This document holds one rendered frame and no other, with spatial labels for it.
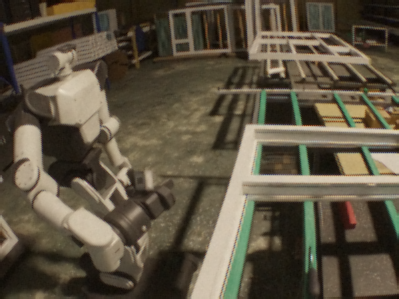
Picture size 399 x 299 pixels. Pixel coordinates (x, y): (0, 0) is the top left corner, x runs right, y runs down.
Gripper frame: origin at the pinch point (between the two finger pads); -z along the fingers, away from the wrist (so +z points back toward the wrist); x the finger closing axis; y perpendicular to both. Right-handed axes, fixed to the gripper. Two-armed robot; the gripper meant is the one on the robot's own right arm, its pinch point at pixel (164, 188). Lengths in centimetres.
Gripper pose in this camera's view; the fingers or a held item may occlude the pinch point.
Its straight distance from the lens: 72.9
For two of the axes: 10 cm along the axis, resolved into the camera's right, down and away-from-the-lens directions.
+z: -5.2, 4.8, -7.1
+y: 4.2, 8.6, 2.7
